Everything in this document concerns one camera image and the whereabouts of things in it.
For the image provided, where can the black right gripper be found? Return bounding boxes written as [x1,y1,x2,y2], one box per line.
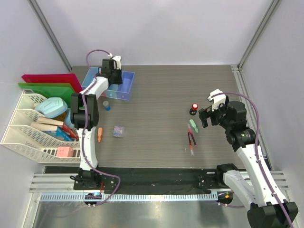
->
[199,100,233,130]

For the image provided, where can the red black stamp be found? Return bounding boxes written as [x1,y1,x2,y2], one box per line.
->
[189,103,198,116]

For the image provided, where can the sky blue drawer box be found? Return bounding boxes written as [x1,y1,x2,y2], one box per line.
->
[81,67,99,90]

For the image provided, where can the light blue drawer box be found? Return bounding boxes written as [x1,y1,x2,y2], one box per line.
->
[105,84,120,99]

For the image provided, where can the purple drawer box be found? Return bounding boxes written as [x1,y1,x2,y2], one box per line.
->
[117,71,135,101]

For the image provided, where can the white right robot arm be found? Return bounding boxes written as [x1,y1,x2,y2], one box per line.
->
[199,101,298,228]

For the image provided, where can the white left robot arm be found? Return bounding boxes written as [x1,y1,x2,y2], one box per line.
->
[71,56,123,190]

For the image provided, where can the dark red pen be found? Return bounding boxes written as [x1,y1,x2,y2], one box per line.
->
[188,132,192,143]

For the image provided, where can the clear red pen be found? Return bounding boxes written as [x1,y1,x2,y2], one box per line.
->
[189,143,194,156]

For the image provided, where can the blue glue bottle grey cap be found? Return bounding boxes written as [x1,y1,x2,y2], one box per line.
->
[103,101,110,111]

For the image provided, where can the magenta plastic folder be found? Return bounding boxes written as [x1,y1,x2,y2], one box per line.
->
[21,73,82,93]

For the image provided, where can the green plastic folder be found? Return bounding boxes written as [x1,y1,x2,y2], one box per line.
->
[18,83,75,107]

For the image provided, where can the orange highlighter marker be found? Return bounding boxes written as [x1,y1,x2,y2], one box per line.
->
[97,127,103,143]

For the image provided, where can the light blue headphones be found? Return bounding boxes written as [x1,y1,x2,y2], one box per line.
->
[64,108,75,129]

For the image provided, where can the light blue headphone case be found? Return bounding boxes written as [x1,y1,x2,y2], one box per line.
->
[34,97,67,118]

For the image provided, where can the red book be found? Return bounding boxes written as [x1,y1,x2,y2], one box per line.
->
[60,123,79,141]

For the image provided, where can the beige wooden book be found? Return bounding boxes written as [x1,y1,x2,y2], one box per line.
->
[30,117,64,131]

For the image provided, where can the pink cube socket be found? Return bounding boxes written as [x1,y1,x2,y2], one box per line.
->
[56,146,73,158]

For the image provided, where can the white mesh file organizer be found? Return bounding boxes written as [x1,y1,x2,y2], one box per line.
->
[0,92,81,165]

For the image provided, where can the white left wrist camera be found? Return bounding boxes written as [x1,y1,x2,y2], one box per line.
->
[108,53,122,70]

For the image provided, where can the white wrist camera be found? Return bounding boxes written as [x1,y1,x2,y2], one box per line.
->
[108,53,122,70]
[207,89,226,112]

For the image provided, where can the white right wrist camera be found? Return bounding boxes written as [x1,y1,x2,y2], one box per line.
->
[207,89,226,112]

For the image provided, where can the slotted cable duct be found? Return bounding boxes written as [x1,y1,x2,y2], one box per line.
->
[40,192,218,202]

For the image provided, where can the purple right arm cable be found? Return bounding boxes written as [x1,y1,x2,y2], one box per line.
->
[213,92,295,228]

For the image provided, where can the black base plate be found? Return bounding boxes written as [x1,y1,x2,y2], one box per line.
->
[46,166,229,195]

